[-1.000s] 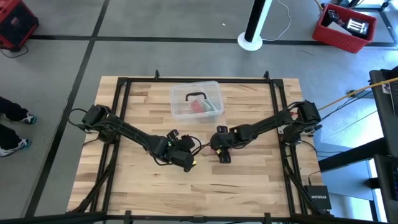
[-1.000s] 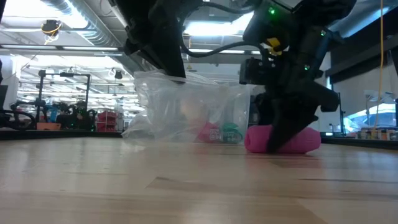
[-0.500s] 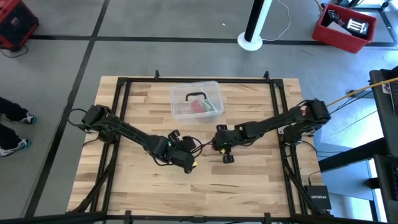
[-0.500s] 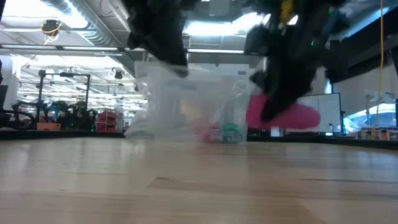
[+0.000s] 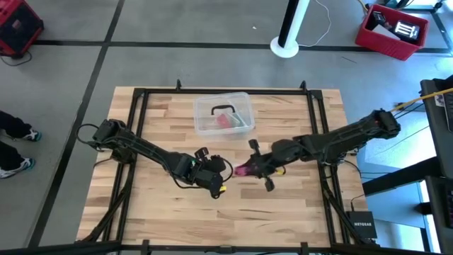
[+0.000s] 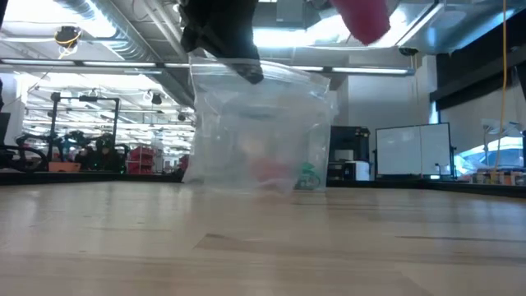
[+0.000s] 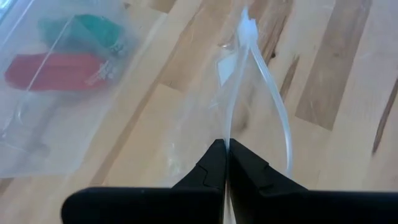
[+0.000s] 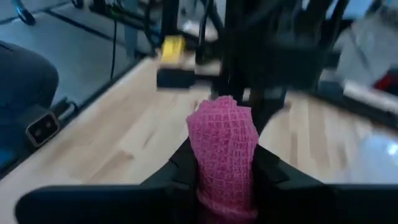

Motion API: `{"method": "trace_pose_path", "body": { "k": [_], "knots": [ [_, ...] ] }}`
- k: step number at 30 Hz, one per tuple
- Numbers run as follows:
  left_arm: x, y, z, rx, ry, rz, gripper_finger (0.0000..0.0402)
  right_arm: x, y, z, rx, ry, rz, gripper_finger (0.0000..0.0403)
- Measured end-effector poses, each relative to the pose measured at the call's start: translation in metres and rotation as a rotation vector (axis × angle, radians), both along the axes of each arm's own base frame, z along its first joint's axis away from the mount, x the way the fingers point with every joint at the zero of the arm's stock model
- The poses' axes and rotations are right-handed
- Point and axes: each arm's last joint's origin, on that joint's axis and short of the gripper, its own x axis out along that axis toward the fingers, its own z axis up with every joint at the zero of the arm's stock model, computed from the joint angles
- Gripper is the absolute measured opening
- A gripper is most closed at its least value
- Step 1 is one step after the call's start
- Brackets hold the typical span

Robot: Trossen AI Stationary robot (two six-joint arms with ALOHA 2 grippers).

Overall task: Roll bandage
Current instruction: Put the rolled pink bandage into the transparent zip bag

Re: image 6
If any clear plastic zip bag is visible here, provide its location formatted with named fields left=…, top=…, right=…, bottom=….
left=182, top=57, right=338, bottom=195

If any pink elastic bandage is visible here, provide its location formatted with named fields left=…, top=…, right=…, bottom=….
left=328, top=0, right=391, bottom=46

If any long ceiling light bar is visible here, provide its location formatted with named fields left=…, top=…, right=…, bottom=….
left=0, top=57, right=416, bottom=77

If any red bin shelf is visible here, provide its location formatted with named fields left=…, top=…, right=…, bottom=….
left=127, top=146, right=156, bottom=174

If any red item inside box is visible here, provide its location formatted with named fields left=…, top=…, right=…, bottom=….
left=252, top=158, right=293, bottom=184

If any black robot with green lights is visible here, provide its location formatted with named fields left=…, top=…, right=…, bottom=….
left=67, top=132, right=127, bottom=173

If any clear plastic storage box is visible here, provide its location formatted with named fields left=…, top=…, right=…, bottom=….
left=192, top=92, right=332, bottom=191

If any black cabinet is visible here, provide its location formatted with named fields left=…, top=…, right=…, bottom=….
left=328, top=125, right=371, bottom=182

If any green item inside box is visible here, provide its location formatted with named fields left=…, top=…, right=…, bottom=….
left=296, top=161, right=322, bottom=190

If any orange box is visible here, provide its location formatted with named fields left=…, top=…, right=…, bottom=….
left=48, top=161, right=82, bottom=173

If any white container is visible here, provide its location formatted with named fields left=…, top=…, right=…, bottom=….
left=344, top=160, right=371, bottom=182

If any white board on stand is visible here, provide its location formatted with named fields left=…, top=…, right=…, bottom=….
left=374, top=122, right=453, bottom=178

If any row of small boxes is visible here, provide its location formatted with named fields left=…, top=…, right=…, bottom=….
left=472, top=169, right=526, bottom=186

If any black gantry frame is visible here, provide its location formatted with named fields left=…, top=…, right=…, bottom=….
left=48, top=92, right=121, bottom=161

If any black yellow ceiling cable reel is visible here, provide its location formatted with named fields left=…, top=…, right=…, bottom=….
left=54, top=25, right=83, bottom=58

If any yellow cable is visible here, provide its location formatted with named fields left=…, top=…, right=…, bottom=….
left=491, top=0, right=510, bottom=182

